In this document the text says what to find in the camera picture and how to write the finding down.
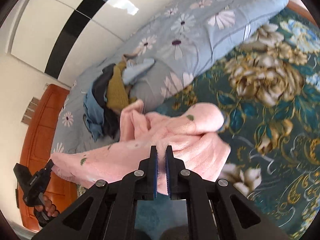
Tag pink fleece pajama garment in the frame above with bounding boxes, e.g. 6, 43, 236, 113
51, 100, 231, 194

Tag person left hand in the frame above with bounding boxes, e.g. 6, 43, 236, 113
34, 195, 60, 217

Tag wooden orange headboard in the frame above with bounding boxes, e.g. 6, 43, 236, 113
18, 83, 79, 233

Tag blue garment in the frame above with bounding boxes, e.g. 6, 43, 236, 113
83, 87, 104, 141

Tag dark grey garment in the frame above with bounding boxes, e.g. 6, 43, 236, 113
92, 63, 119, 139

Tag mustard knit garment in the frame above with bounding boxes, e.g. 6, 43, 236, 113
106, 61, 129, 110

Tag light blue small cloth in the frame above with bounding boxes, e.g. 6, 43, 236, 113
122, 58, 155, 85

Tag teal floral plush blanket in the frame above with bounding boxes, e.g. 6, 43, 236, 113
75, 6, 320, 240

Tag white black stripe wardrobe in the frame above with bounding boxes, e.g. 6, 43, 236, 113
11, 0, 171, 86

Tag blue daisy print duvet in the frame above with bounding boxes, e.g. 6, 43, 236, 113
51, 0, 289, 154

